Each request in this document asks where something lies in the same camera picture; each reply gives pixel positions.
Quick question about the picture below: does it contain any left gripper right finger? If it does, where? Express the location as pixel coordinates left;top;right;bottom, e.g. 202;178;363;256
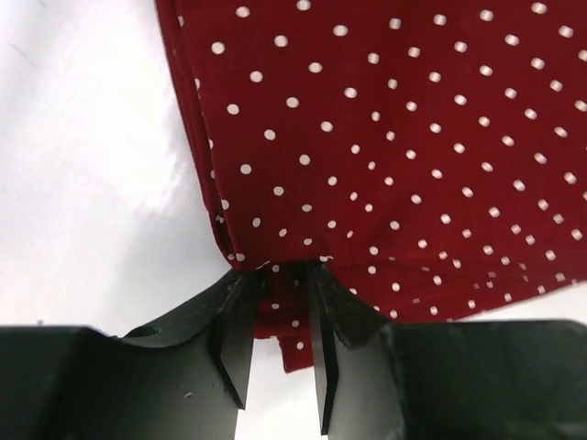
306;262;586;439

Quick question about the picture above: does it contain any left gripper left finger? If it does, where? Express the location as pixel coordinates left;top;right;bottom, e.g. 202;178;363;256
1;271;262;439

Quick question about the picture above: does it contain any red polka dot skirt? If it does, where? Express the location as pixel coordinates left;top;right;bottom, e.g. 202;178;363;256
155;1;586;372

